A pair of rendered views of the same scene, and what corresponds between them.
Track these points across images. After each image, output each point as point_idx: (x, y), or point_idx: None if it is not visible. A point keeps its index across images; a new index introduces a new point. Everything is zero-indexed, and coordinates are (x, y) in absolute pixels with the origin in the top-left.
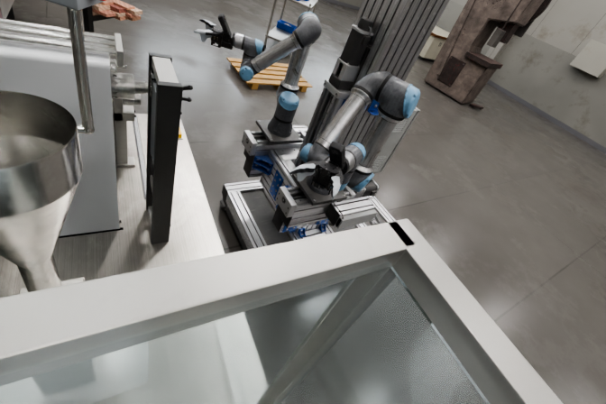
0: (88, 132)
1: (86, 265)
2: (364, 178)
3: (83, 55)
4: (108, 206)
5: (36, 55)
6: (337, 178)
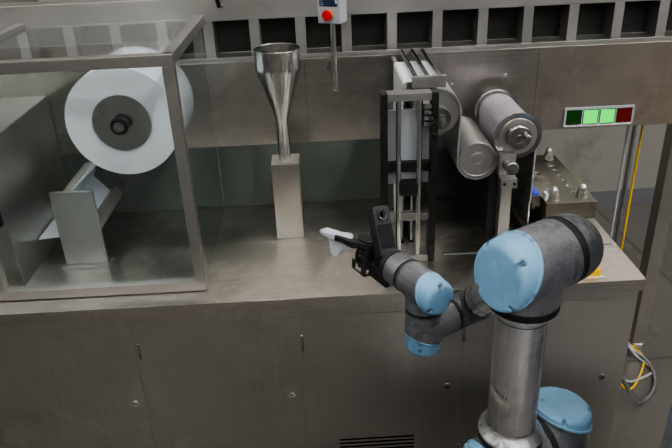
0: (332, 90)
1: (365, 231)
2: (475, 438)
3: (331, 47)
4: (401, 209)
5: (399, 72)
6: (348, 236)
